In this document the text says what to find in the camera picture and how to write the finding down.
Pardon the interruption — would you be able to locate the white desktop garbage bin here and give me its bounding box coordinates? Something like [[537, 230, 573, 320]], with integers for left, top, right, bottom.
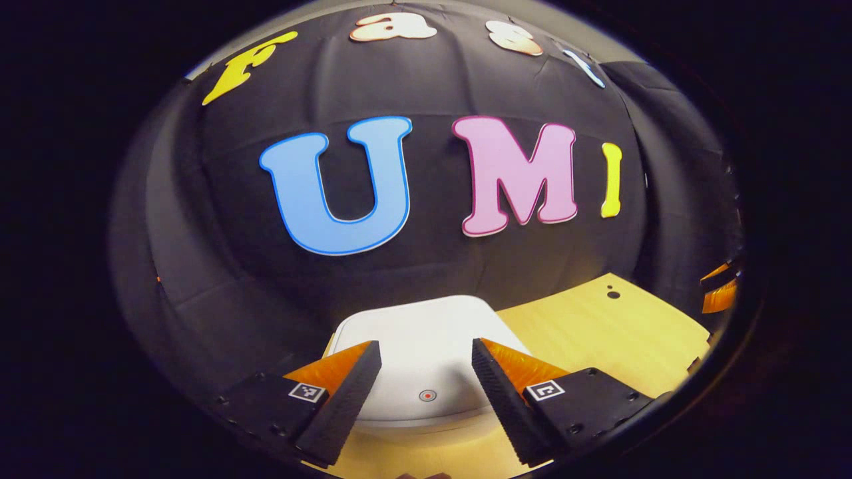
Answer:
[[324, 295, 533, 440]]

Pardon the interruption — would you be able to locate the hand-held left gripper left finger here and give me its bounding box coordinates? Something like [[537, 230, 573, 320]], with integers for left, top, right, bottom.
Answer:
[[203, 340, 383, 468]]

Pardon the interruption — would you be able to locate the yellow wooden desktop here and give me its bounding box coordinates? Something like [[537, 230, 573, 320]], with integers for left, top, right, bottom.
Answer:
[[303, 273, 712, 479]]

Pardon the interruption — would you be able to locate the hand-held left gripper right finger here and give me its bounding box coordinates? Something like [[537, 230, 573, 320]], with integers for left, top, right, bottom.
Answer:
[[471, 338, 660, 467]]

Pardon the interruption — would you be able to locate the black backdrop cloth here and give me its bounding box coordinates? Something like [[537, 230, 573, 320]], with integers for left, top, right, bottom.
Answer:
[[110, 3, 743, 413]]

